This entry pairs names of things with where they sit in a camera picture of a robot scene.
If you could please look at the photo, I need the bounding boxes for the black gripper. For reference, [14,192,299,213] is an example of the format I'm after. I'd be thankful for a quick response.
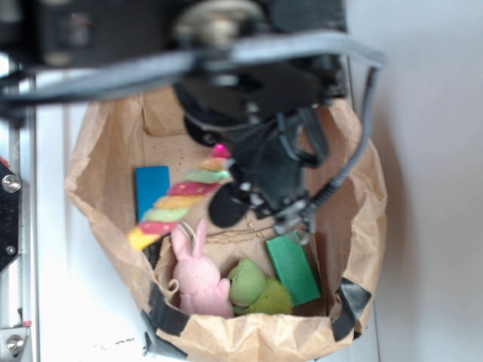
[208,107,328,235]

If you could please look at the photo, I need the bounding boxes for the multicolored twisted rope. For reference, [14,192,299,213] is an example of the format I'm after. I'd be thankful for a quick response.
[127,143,233,251]

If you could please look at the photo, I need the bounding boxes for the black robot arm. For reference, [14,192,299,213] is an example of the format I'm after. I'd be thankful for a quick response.
[1,1,346,235]

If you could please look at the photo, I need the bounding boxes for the green rectangular block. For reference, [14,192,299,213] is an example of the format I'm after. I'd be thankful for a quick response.
[265,232,321,306]

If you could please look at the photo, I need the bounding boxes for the green plush toy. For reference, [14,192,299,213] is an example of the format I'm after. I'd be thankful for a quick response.
[228,258,294,315]

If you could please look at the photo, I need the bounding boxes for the brown paper bag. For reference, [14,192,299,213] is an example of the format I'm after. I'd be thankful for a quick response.
[66,89,387,361]

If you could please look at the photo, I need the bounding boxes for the pink plush bunny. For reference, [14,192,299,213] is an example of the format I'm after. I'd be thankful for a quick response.
[171,219,234,318]

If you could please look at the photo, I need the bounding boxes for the blue rectangular block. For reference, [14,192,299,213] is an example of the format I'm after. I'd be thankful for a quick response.
[134,165,171,221]

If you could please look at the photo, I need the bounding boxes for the white plastic tray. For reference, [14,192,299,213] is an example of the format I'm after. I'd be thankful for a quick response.
[35,103,159,361]

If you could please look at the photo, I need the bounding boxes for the grey cable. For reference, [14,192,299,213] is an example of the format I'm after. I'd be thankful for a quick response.
[0,32,388,242]

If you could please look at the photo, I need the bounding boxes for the black metal bracket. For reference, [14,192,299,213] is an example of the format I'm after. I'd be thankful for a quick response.
[0,158,22,272]

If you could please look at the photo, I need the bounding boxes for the aluminium frame rail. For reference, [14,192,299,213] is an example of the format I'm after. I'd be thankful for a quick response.
[1,111,40,361]

